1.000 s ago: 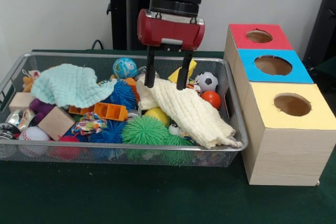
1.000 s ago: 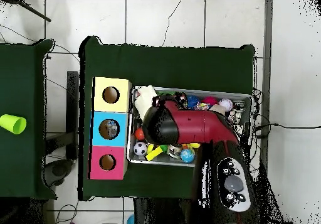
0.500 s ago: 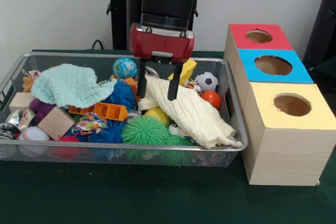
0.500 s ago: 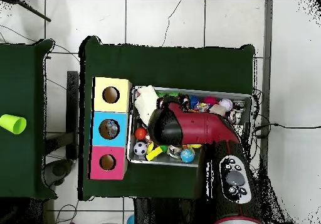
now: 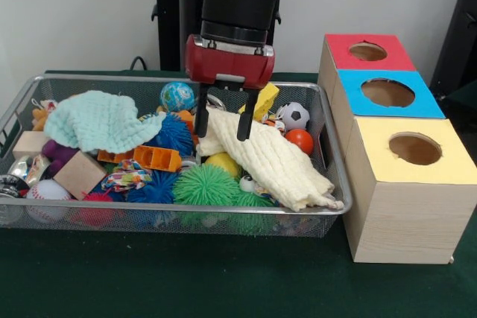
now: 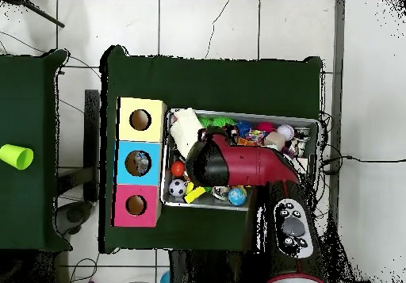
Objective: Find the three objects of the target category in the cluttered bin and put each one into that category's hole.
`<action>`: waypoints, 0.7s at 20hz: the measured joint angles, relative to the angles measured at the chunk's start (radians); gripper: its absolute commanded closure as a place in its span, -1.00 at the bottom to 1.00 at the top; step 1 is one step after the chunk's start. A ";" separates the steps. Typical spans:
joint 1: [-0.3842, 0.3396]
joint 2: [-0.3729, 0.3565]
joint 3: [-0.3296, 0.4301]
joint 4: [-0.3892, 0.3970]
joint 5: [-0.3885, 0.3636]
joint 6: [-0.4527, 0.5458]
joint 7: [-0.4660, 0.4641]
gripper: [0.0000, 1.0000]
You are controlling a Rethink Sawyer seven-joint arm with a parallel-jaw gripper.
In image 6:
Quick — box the yellow toy block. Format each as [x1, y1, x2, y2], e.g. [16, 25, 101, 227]
[183, 184, 207, 205]

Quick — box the thin black cable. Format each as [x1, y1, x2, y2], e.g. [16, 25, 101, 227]
[321, 155, 406, 174]

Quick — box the clear plastic toy packet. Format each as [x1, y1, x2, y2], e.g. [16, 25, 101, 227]
[132, 151, 151, 175]

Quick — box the wooden box with three holes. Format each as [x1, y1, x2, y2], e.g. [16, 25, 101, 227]
[110, 96, 168, 228]

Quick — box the dark thin rod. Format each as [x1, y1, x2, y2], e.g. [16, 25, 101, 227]
[12, 0, 66, 29]

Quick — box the lime green plastic cup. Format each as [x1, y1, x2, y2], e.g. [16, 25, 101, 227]
[0, 143, 35, 170]

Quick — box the orange-red smooth ball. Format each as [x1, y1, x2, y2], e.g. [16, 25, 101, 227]
[170, 160, 186, 178]

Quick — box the dark green table cloth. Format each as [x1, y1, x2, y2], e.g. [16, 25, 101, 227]
[0, 48, 72, 253]
[99, 44, 324, 254]

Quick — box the tan wooden cube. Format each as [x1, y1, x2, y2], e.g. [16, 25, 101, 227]
[263, 132, 286, 151]

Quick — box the shallow wire mesh bin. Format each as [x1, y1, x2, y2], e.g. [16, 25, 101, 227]
[159, 107, 321, 216]

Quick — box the small soccer ball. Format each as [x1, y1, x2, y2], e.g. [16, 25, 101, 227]
[168, 178, 187, 197]

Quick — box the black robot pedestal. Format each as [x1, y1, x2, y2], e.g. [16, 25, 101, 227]
[169, 249, 255, 283]

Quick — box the grey rounded stand foot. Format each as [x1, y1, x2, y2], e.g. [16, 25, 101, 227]
[56, 200, 94, 235]

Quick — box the green spiky rubber ball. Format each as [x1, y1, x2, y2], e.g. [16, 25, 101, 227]
[198, 116, 238, 128]

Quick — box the globe print ball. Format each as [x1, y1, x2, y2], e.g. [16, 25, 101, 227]
[227, 186, 247, 207]

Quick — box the blue spiky rubber ball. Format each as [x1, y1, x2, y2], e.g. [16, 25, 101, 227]
[236, 120, 254, 139]

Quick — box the white baseball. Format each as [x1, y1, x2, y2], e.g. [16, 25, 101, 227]
[275, 124, 295, 142]

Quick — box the cream knitted cloth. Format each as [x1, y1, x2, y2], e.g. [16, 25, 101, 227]
[169, 107, 205, 159]

